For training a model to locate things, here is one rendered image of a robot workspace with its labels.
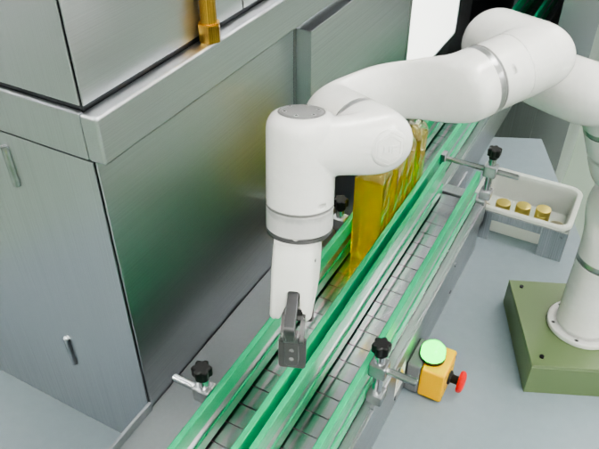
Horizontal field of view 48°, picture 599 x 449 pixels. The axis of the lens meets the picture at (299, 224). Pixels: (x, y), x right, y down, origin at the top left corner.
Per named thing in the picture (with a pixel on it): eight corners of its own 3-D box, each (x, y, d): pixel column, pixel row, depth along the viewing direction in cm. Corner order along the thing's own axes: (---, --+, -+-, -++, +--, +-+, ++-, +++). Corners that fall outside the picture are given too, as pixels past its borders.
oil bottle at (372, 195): (360, 240, 135) (366, 150, 121) (386, 248, 133) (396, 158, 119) (348, 257, 131) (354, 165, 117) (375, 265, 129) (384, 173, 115)
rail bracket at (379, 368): (373, 387, 107) (379, 330, 98) (415, 405, 104) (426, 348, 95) (362, 405, 104) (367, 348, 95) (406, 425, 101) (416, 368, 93)
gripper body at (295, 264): (273, 195, 79) (273, 275, 84) (258, 236, 70) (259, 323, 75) (336, 200, 79) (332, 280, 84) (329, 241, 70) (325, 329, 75)
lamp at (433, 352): (424, 343, 120) (426, 332, 119) (448, 353, 119) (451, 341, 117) (415, 361, 117) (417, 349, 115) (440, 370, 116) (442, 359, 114)
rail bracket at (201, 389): (187, 400, 105) (177, 342, 96) (224, 417, 102) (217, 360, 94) (172, 419, 102) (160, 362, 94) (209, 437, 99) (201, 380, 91)
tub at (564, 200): (484, 192, 169) (490, 164, 163) (575, 218, 160) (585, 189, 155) (463, 231, 157) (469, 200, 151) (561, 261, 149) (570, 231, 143)
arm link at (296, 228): (273, 181, 78) (273, 202, 80) (260, 215, 71) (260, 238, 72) (337, 184, 78) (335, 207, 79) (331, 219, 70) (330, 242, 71)
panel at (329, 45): (446, 34, 191) (464, -94, 170) (455, 36, 190) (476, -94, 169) (296, 197, 129) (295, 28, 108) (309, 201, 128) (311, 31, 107)
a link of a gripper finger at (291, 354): (279, 315, 76) (279, 362, 79) (274, 332, 73) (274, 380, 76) (307, 318, 75) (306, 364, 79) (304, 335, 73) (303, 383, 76)
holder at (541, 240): (463, 189, 171) (468, 163, 166) (574, 220, 161) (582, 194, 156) (441, 225, 159) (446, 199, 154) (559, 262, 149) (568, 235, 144)
